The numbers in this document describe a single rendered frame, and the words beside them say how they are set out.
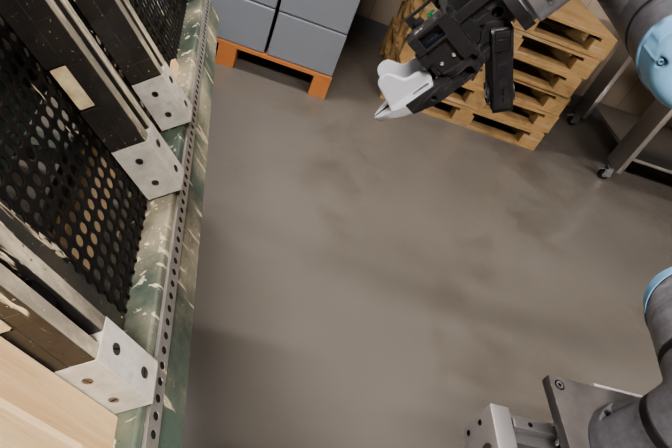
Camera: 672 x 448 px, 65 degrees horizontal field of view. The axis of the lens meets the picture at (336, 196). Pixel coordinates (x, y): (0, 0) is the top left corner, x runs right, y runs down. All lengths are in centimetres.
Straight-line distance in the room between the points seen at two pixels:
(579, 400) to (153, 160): 81
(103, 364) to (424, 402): 156
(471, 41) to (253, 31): 272
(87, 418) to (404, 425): 142
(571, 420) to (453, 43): 57
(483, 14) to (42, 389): 64
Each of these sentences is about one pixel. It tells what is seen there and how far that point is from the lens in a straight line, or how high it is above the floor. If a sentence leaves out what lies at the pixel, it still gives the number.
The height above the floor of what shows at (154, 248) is 90.
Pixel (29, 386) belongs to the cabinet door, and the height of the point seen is 102.
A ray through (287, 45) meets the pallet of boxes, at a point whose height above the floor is 26.
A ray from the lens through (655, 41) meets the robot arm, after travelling 52.
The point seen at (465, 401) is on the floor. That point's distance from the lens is 222.
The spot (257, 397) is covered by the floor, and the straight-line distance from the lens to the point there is 189.
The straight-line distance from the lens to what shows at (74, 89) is 96.
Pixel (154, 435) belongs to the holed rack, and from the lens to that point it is 81.
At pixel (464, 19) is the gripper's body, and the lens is 62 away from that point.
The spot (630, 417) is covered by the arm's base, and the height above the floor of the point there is 111.
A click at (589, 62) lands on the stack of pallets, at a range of 388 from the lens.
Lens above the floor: 163
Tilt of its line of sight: 38 degrees down
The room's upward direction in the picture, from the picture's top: 25 degrees clockwise
